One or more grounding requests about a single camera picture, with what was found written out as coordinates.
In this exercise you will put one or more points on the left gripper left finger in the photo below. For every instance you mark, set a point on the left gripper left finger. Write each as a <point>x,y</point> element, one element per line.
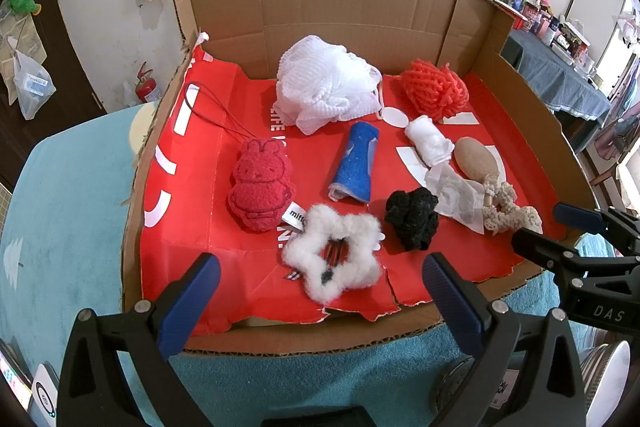
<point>155,331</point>

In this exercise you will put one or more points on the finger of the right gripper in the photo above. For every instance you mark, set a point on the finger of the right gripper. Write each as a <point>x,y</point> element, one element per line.
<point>555,254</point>
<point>619,227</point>

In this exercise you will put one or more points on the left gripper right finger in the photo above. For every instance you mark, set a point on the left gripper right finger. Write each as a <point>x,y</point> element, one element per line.
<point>487,332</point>

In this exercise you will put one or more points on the cream lace scrunchie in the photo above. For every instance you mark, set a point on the cream lace scrunchie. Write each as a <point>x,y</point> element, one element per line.
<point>501,213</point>

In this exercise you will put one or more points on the sheer white organza scrunchie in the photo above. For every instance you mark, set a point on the sheer white organza scrunchie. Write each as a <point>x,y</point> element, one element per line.
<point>458,198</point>

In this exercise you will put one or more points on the round tan powder puff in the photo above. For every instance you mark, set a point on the round tan powder puff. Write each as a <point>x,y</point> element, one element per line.
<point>475,161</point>

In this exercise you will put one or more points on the black fuzzy scrunchie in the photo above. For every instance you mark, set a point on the black fuzzy scrunchie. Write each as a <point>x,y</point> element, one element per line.
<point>413,217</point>

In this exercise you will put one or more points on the white fluffy star scrunchie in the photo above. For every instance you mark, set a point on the white fluffy star scrunchie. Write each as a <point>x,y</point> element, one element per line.
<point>335,253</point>

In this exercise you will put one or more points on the white cloth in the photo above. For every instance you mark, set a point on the white cloth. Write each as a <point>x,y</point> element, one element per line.
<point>432,146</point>

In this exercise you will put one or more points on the red bunny plush sponge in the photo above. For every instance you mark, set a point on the red bunny plush sponge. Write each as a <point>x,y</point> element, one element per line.
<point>262,186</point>

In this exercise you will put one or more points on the blue cloth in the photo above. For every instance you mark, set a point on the blue cloth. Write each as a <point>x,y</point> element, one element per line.
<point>353,176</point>

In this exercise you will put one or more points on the red mesh bath pouf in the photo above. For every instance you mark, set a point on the red mesh bath pouf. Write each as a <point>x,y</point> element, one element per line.
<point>437,92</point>

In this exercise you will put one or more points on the white mesh bath pouf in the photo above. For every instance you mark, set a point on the white mesh bath pouf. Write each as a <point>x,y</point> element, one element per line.
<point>320,82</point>

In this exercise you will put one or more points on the tall jar of tea leaves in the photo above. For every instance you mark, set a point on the tall jar of tea leaves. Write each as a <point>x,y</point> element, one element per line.
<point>454,375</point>

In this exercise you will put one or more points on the small jar of gold capsules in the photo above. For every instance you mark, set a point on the small jar of gold capsules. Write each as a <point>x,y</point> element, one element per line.
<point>605,371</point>

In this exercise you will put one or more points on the white power bank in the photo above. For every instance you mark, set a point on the white power bank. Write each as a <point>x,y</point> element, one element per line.
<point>43,409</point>

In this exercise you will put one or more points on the side table with grey cloth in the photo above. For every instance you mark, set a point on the side table with grey cloth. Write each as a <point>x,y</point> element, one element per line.
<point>580,107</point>

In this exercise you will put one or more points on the smartphone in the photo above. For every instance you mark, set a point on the smartphone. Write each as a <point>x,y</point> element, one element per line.
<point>18,380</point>

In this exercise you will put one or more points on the black colourful tin box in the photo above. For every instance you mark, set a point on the black colourful tin box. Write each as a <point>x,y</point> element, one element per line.
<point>350,417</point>

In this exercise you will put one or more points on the teal fleece table blanket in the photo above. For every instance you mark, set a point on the teal fleece table blanket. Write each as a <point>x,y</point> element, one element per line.
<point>60,252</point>

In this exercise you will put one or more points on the white wardrobe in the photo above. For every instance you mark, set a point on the white wardrobe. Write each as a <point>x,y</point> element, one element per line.
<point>598,19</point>

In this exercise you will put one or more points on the dark brown door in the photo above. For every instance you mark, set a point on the dark brown door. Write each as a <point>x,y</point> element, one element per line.
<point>73,103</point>

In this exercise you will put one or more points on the red fire extinguisher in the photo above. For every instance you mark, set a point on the red fire extinguisher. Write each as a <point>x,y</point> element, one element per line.
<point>147,89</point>

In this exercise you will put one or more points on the cardboard box with red liner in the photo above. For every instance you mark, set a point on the cardboard box with red liner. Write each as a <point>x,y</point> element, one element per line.
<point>224,90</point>

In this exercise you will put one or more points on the white plastic bag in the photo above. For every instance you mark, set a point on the white plastic bag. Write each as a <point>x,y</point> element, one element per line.
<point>34,85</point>

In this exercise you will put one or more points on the hanging fabric organizer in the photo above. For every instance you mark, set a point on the hanging fabric organizer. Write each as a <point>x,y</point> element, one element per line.
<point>18,33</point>

